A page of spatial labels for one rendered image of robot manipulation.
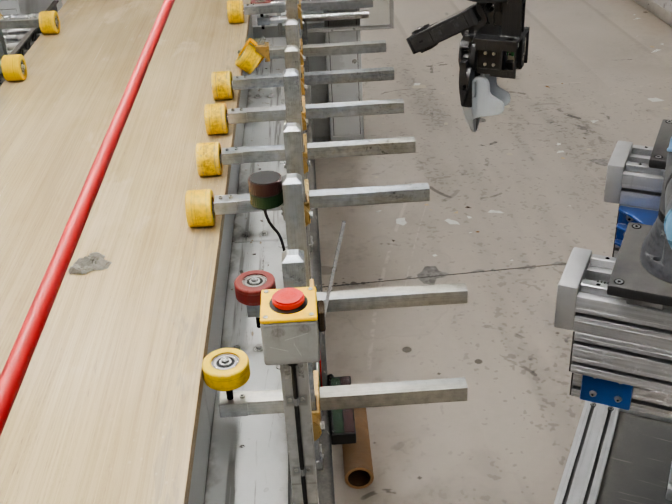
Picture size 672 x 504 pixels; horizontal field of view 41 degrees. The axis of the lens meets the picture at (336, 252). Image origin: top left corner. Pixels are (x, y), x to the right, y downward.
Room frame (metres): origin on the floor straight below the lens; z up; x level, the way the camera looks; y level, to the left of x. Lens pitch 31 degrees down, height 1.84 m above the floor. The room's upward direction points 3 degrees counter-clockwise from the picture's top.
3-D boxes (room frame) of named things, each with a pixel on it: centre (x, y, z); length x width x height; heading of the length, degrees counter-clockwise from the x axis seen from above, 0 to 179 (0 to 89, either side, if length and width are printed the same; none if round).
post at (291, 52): (2.18, 0.08, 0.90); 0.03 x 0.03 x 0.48; 1
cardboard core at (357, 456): (1.94, -0.03, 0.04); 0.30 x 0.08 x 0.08; 1
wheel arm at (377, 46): (2.72, -0.01, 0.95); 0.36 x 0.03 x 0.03; 91
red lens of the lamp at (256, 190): (1.43, 0.12, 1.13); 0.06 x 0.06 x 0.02
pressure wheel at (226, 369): (1.22, 0.20, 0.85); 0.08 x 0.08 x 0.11
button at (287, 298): (0.92, 0.06, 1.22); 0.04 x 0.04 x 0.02
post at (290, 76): (1.93, 0.08, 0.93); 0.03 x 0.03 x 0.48; 1
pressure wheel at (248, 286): (1.47, 0.16, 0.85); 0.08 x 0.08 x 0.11
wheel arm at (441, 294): (1.47, -0.04, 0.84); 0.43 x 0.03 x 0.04; 91
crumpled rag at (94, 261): (1.57, 0.50, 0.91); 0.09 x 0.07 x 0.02; 114
